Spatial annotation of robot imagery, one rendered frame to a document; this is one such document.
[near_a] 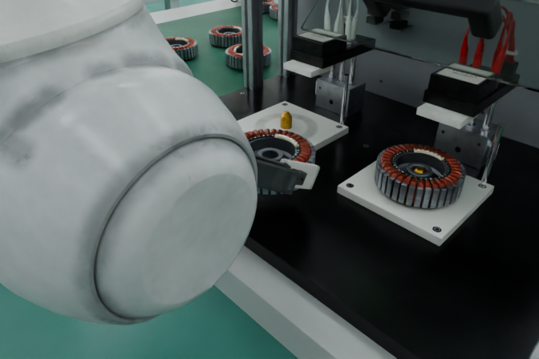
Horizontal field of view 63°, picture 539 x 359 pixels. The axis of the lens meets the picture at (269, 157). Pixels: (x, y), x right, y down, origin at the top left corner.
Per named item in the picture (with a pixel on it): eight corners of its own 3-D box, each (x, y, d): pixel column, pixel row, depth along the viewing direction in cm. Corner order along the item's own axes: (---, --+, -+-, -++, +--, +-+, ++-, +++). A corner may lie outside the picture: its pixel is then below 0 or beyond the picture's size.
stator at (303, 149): (269, 210, 50) (269, 183, 48) (208, 171, 56) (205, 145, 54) (332, 172, 56) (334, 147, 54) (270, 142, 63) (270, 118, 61)
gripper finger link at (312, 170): (280, 158, 48) (285, 160, 47) (316, 164, 53) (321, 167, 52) (270, 183, 48) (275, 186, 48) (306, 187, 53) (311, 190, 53)
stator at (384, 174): (444, 223, 53) (451, 198, 51) (359, 191, 59) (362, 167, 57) (470, 180, 61) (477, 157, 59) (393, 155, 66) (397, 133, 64)
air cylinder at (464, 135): (479, 170, 65) (488, 137, 62) (431, 151, 70) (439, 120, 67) (493, 157, 68) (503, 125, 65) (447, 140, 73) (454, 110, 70)
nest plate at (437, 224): (439, 247, 51) (441, 239, 51) (336, 192, 60) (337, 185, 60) (492, 193, 60) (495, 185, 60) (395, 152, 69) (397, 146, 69)
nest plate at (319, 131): (287, 166, 66) (287, 159, 65) (223, 132, 75) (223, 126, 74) (348, 133, 75) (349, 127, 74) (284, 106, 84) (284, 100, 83)
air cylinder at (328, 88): (346, 118, 80) (349, 89, 77) (314, 105, 84) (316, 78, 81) (362, 109, 83) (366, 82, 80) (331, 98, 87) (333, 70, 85)
